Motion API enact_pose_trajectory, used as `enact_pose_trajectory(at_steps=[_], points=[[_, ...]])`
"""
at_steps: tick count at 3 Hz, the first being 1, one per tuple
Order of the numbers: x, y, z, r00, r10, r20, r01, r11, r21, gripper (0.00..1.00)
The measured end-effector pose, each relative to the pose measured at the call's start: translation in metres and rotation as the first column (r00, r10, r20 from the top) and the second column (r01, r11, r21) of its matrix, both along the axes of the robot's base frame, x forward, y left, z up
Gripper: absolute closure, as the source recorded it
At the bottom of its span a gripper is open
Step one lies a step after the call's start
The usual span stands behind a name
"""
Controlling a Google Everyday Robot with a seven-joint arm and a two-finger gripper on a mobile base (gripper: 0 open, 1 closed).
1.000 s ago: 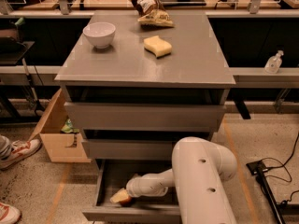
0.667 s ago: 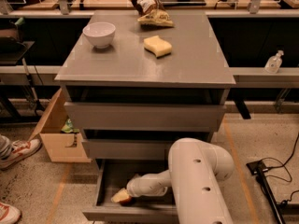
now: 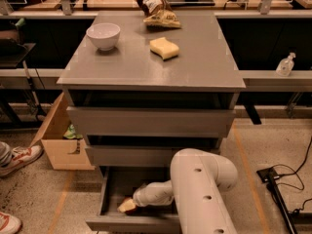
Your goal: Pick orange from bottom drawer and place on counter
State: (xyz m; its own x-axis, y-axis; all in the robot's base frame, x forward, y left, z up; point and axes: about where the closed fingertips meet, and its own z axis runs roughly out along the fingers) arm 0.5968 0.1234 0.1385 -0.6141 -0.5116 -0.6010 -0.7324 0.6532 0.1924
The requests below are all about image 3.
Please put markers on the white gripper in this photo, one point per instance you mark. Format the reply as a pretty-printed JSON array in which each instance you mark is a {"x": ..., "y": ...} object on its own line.
[{"x": 143, "y": 196}]

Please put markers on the orange fruit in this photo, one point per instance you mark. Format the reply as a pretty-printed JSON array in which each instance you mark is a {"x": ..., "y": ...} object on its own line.
[{"x": 130, "y": 208}]

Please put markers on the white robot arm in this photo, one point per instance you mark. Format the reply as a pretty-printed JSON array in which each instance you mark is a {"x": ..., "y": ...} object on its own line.
[{"x": 197, "y": 179}]

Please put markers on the grey open bottom drawer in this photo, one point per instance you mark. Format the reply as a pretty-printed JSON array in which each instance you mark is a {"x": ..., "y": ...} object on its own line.
[{"x": 118, "y": 183}]

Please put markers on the grey middle drawer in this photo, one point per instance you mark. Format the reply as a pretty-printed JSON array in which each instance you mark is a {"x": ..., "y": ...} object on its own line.
[{"x": 130, "y": 157}]

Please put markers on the grey top drawer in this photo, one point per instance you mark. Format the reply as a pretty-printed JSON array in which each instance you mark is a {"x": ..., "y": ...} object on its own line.
[{"x": 148, "y": 122}]

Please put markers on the grey drawer cabinet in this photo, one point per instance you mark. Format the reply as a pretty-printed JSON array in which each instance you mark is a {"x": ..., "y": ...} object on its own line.
[{"x": 202, "y": 76}]

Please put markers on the cardboard box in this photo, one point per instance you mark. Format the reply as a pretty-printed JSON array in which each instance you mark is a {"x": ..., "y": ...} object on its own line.
[{"x": 63, "y": 153}]

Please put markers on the green packet in box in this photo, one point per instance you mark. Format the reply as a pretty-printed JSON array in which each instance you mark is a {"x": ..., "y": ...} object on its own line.
[{"x": 70, "y": 133}]

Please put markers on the white red sneaker upper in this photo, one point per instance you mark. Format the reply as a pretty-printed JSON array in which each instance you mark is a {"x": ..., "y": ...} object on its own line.
[{"x": 18, "y": 158}]

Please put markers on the white red sneaker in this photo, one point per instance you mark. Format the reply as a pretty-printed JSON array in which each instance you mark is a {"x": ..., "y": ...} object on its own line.
[
  {"x": 9, "y": 224},
  {"x": 18, "y": 158}
]

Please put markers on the white red sneaker lower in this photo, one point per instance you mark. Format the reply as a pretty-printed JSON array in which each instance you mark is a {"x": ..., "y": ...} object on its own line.
[{"x": 9, "y": 224}]

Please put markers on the black floor stand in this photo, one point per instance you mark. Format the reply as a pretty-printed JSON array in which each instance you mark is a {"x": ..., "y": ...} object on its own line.
[{"x": 268, "y": 177}]

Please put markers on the yellow sponge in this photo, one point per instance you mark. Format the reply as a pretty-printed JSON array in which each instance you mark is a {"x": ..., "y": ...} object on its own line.
[{"x": 164, "y": 48}]

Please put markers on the white ceramic bowl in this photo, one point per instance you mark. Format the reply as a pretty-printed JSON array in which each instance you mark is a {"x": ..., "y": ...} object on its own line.
[{"x": 104, "y": 36}]

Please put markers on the crumpled chip bag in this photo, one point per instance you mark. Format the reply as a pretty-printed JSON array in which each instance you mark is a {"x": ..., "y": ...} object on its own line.
[{"x": 158, "y": 13}]

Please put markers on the clear sanitizer bottle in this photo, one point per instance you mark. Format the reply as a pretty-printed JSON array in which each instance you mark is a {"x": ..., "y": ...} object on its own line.
[{"x": 285, "y": 66}]

